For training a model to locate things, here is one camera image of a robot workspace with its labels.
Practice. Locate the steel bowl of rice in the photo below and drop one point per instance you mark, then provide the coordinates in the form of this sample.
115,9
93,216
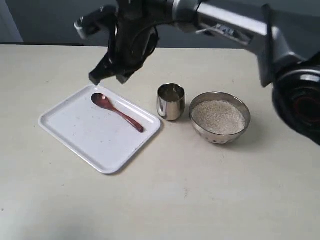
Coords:
219,96

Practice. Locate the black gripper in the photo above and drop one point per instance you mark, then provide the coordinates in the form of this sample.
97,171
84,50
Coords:
133,36

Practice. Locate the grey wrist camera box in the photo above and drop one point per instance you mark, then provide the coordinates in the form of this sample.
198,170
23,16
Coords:
103,19

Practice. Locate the small stainless steel cup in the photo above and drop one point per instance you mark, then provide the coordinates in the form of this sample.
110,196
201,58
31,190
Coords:
170,101

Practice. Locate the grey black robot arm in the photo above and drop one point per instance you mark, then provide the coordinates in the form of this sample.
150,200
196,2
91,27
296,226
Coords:
287,48

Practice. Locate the brown wooden spoon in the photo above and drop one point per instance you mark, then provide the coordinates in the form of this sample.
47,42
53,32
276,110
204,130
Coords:
103,102

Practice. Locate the white rectangular plastic tray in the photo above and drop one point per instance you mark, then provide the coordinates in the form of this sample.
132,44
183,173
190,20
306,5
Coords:
100,137

